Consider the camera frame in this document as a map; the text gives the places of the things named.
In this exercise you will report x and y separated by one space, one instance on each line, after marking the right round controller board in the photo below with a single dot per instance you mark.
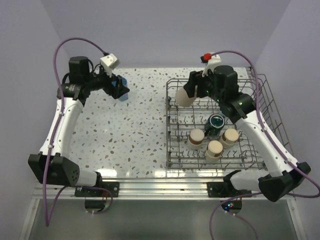
234 206

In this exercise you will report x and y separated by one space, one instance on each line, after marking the left round controller board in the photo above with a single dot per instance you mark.
98 205

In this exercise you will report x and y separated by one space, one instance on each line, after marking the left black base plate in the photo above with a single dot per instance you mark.
107 189

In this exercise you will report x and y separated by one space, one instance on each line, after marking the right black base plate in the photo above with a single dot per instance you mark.
220 189

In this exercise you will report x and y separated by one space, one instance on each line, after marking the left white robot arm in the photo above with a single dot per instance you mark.
52 164

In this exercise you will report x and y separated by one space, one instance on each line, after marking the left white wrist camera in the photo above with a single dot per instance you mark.
109 63

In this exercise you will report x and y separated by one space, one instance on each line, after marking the beige brown cup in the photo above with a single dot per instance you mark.
213 151
195 139
229 137

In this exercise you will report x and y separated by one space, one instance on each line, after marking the beige brown cup left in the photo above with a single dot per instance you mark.
195 139

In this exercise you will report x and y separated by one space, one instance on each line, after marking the dark green mug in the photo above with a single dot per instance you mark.
214 124

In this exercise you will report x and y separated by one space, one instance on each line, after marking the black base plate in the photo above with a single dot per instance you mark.
107 189
220 189

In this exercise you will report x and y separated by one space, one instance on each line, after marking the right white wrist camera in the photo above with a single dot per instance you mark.
211 62

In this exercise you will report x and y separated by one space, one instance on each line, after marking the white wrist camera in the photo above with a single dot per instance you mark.
109 63
211 62

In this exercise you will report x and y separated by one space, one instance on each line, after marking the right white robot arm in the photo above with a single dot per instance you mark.
283 171

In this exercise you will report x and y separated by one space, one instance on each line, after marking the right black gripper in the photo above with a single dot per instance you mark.
190 86

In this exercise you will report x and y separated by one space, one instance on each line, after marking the beige brown cup right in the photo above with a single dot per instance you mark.
229 137

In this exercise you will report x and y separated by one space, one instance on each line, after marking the tall beige cup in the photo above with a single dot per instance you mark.
182 98

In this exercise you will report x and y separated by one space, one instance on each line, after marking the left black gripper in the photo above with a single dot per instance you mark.
118 90

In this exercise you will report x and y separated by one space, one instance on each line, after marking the beige brown cup middle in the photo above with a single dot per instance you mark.
213 151

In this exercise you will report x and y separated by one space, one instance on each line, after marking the round controller board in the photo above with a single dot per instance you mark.
98 205
234 206

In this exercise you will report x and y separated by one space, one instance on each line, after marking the aluminium mounting rail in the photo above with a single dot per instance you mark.
143 189

